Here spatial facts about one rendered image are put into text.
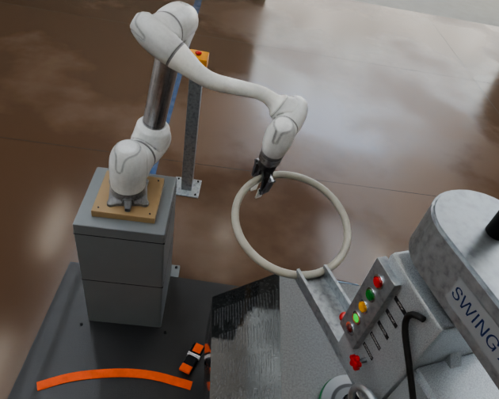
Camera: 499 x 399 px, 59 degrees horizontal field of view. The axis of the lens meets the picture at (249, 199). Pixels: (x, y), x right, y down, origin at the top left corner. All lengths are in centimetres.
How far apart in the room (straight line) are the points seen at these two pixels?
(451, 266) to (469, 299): 7
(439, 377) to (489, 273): 31
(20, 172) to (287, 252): 201
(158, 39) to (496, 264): 121
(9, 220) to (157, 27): 199
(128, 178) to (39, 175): 166
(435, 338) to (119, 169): 140
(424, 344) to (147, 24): 127
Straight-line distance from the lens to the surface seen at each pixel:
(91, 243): 211
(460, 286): 88
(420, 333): 101
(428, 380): 108
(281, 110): 169
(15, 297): 285
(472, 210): 98
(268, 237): 312
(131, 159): 190
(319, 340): 169
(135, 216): 200
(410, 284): 99
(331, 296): 161
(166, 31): 162
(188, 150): 310
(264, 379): 163
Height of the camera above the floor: 228
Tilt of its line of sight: 43 degrees down
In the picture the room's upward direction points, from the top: 13 degrees clockwise
